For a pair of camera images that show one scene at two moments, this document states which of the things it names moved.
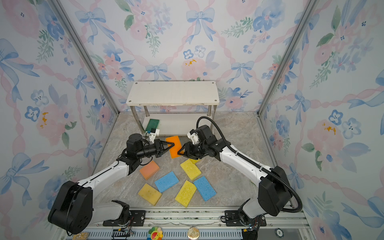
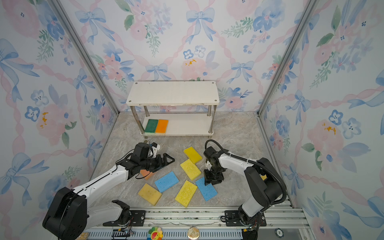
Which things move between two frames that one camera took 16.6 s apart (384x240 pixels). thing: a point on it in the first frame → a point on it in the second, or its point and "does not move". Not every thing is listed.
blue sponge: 204,188 does not move
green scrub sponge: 153,123 does not move
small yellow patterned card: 80,236 does not move
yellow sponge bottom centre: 186,193 does not move
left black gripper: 158,145 → 161,164
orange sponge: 176,147 → 162,126
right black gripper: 188,151 → 208,179
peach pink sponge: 149,170 does not move
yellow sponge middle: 190,169 does not move
